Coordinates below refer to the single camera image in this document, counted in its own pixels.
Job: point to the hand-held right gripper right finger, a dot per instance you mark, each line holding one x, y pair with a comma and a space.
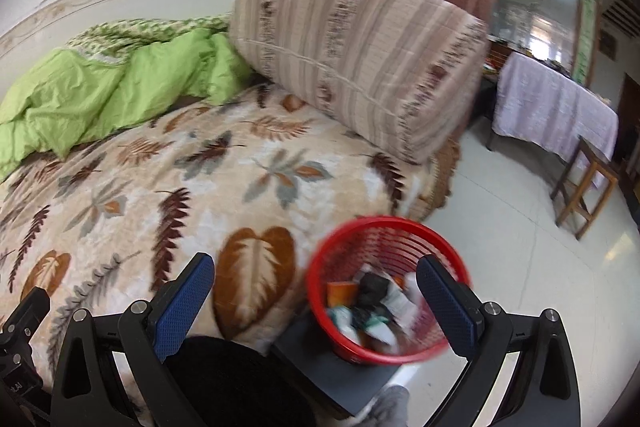
447, 302

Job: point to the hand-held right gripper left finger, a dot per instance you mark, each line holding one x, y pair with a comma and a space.
182, 307

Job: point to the white tube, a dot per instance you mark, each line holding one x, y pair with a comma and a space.
413, 287

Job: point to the black plastic bag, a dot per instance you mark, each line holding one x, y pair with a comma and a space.
375, 289

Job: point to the red mesh basket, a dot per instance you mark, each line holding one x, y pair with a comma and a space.
380, 232

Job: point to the teal tissue pack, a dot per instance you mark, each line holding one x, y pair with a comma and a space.
345, 317

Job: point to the orange cardboard box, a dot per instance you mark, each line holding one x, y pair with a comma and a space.
342, 294

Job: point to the beige leaf print blanket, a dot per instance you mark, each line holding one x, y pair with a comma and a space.
210, 217

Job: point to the grey cloth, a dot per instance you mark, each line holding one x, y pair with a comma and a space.
387, 407

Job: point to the dark grey box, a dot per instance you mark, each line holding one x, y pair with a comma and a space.
310, 357

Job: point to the wooden stool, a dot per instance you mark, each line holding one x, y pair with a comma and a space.
597, 162

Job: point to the lilac tablecloth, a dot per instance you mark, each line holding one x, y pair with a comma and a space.
550, 107

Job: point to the green quilt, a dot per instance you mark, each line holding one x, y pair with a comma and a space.
100, 92

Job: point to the dark wooden cabinet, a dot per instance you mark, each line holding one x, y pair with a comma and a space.
629, 122

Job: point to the striped floral cushion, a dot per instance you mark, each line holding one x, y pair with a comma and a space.
360, 57

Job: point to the green patterned bed sheet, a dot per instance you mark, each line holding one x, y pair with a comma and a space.
140, 32

